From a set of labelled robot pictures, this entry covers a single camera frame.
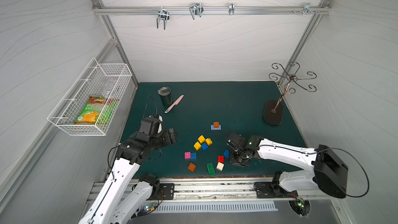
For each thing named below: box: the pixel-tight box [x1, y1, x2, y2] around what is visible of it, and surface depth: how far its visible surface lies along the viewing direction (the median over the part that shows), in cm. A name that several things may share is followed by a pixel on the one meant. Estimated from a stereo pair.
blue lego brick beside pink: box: [190, 152, 197, 160], surface depth 85 cm
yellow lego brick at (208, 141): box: [205, 137, 213, 146], surface depth 90 cm
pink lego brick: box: [184, 151, 191, 160], surface depth 86 cm
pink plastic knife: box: [164, 94, 185, 114], surface depth 110 cm
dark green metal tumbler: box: [157, 86, 174, 107], surface depth 103 cm
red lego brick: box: [217, 155, 225, 164], surface depth 84 cm
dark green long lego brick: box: [206, 162, 217, 177], surface depth 82 cm
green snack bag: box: [74, 95, 118, 125], surface depth 64 cm
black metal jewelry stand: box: [263, 61, 317, 125], surface depth 99 cm
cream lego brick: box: [216, 161, 225, 172], surface depth 82 cm
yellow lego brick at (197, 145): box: [193, 141, 202, 151], surface depth 89 cm
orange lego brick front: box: [187, 162, 196, 172], surface depth 82 cm
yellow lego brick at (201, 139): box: [197, 134, 206, 144], surface depth 91 cm
